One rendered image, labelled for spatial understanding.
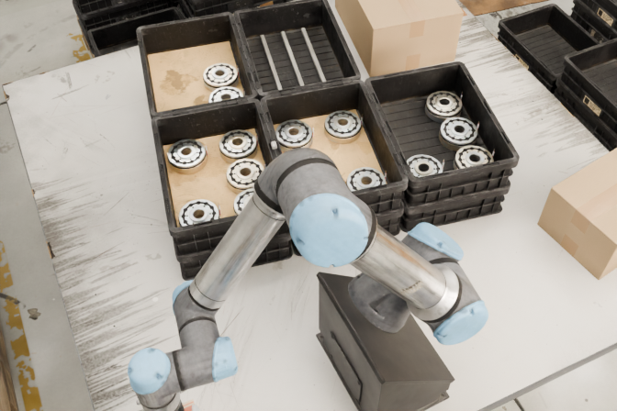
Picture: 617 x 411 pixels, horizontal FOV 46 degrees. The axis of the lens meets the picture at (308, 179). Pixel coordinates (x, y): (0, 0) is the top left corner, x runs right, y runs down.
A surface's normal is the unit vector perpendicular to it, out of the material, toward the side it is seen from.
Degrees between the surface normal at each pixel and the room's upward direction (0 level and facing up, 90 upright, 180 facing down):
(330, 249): 75
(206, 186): 0
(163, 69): 0
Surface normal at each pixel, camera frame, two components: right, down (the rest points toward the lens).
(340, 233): 0.21, 0.55
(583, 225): -0.83, 0.44
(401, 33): 0.27, 0.74
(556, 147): -0.01, -0.64
